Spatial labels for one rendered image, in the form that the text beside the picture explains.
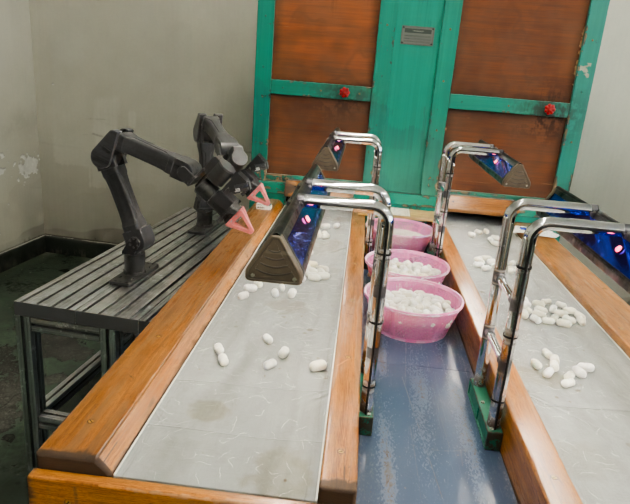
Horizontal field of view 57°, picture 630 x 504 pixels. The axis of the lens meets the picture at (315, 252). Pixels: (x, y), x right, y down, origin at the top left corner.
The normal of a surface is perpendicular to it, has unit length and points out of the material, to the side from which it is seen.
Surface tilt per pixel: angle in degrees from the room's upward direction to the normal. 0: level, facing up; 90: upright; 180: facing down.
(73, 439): 0
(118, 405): 0
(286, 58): 90
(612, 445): 0
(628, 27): 90
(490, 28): 90
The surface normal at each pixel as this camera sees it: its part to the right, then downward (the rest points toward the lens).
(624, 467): 0.07, -0.95
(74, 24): -0.18, 0.29
